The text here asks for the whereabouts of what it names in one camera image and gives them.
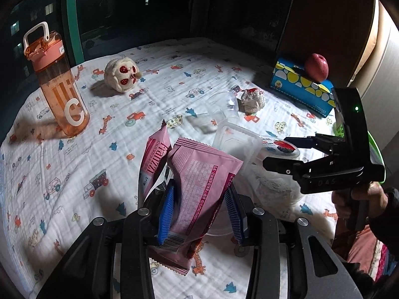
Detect clear plastic bowl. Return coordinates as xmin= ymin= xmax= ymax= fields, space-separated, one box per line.
xmin=205 ymin=161 xmax=304 ymax=237

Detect clear plastic cup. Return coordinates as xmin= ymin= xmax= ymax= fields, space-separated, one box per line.
xmin=206 ymin=91 xmax=240 ymax=125

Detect orange water bottle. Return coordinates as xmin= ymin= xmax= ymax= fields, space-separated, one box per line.
xmin=23 ymin=22 xmax=91 ymax=137

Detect blue patterned tissue box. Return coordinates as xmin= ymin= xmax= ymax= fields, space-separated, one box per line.
xmin=270 ymin=58 xmax=337 ymax=118

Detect green plastic bin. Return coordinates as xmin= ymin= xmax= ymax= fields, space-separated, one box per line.
xmin=335 ymin=124 xmax=388 ymax=182

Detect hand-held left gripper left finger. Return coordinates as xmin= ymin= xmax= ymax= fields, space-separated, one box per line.
xmin=37 ymin=179 xmax=177 ymax=299

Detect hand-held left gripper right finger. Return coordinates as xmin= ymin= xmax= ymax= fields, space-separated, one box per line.
xmin=223 ymin=187 xmax=365 ymax=299

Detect person's right hand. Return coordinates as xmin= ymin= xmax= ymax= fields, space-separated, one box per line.
xmin=331 ymin=182 xmax=391 ymax=225

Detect pink snack packet white stripe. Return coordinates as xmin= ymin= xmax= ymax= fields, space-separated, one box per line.
xmin=139 ymin=120 xmax=173 ymax=208

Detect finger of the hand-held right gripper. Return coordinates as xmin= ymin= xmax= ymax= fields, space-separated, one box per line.
xmin=284 ymin=133 xmax=347 ymax=155
xmin=262 ymin=154 xmax=331 ymax=182

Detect cream plush toy red spots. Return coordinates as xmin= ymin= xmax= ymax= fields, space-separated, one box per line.
xmin=104 ymin=54 xmax=143 ymax=93

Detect person's right forearm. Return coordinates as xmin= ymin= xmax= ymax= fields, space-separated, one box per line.
xmin=366 ymin=187 xmax=399 ymax=257

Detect red apple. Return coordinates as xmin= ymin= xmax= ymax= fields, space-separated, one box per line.
xmin=304 ymin=54 xmax=329 ymax=81

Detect brown wooden cabinet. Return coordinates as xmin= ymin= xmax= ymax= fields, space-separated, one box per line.
xmin=277 ymin=0 xmax=375 ymax=88

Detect yogurt cup fruit lid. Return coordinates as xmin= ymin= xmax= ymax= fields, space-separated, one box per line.
xmin=251 ymin=137 xmax=301 ymax=175

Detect clear plastic tray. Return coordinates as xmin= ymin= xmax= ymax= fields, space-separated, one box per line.
xmin=213 ymin=121 xmax=264 ymax=166

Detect pink patterned bedding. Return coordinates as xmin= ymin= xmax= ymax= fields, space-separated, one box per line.
xmin=333 ymin=221 xmax=392 ymax=282

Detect white printed cloth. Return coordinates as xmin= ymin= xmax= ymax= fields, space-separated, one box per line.
xmin=0 ymin=37 xmax=379 ymax=299

